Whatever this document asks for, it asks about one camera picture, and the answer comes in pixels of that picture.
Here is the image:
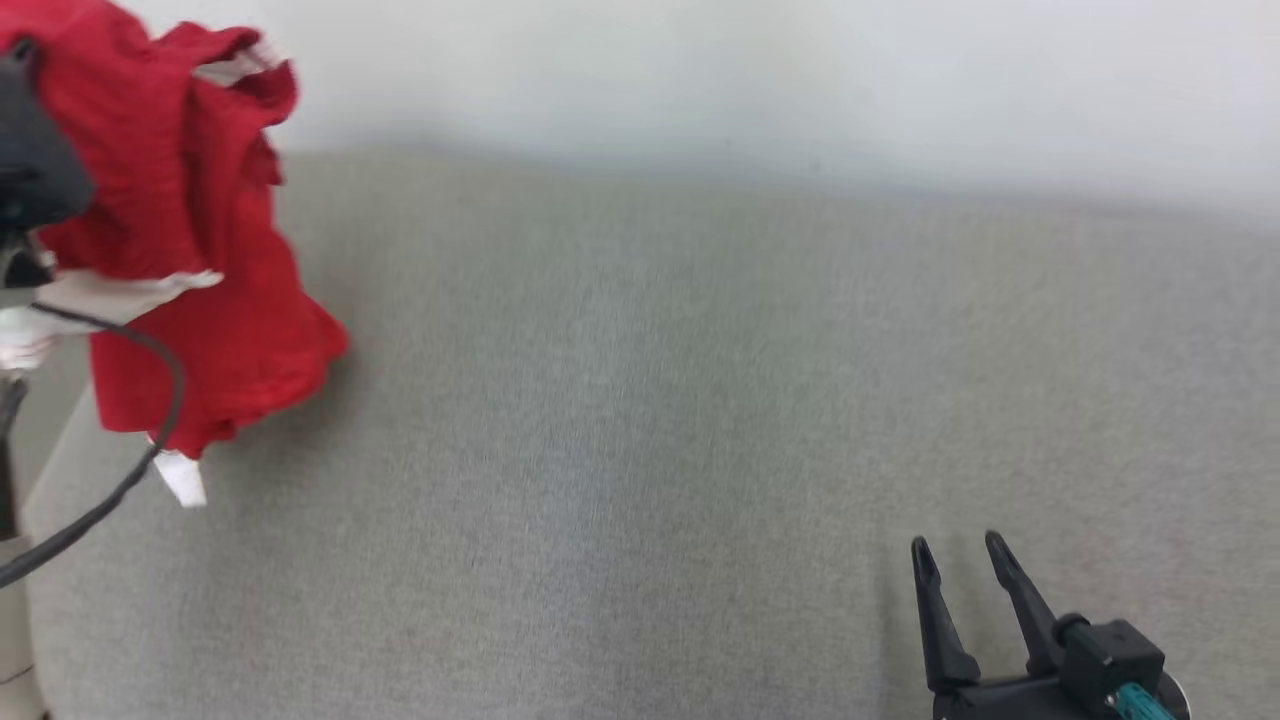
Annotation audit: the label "right gripper dark grey body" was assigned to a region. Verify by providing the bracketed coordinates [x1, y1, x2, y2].
[935, 665, 1117, 720]

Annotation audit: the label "teal right camera cable plug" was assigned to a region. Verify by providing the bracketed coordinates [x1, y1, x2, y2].
[1112, 680, 1179, 720]

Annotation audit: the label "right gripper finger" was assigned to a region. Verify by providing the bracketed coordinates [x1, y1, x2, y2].
[910, 537, 982, 693]
[985, 530, 1064, 673]

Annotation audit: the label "red basketball jersey white sleeves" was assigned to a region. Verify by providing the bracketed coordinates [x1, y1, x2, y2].
[0, 0, 351, 509]

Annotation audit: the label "black left camera cable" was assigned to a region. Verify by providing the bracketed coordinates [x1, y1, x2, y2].
[0, 300, 188, 589]

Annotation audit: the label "left gripper dark grey body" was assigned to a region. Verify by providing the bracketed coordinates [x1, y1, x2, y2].
[0, 40, 97, 237]

